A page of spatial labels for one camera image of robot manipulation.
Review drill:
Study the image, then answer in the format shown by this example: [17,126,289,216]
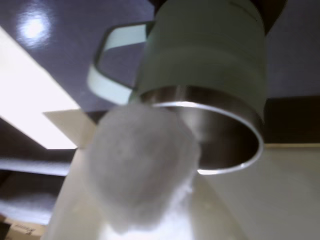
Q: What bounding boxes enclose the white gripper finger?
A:
[42,109,131,240]

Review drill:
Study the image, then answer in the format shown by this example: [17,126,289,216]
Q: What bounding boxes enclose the white gauze roll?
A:
[86,103,202,237]

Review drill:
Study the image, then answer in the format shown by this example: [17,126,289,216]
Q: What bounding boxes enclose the brown cardboard box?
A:
[0,213,47,240]

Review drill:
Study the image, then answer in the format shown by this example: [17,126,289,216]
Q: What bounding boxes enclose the black table mat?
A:
[0,0,320,151]

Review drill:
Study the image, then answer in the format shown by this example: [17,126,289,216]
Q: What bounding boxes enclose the pale green steel mug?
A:
[87,0,266,175]

